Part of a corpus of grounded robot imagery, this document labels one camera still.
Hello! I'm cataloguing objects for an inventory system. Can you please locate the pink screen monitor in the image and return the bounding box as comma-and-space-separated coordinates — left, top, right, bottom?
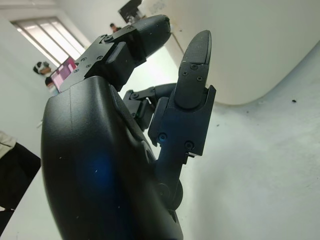
49, 56, 78, 91

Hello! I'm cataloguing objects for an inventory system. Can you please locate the person in beige jacket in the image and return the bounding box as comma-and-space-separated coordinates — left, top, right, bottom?
0, 129, 42, 212

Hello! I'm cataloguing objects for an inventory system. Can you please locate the bright window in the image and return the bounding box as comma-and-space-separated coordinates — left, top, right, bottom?
11, 16, 86, 68

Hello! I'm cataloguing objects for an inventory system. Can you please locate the dark haired person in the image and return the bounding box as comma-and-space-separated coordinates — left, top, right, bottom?
109, 22, 123, 34

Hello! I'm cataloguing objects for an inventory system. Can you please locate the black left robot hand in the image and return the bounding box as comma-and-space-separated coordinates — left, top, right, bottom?
39, 14, 217, 240

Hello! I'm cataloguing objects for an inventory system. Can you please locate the person wearing white headset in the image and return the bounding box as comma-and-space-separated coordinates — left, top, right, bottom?
33, 61, 55, 87

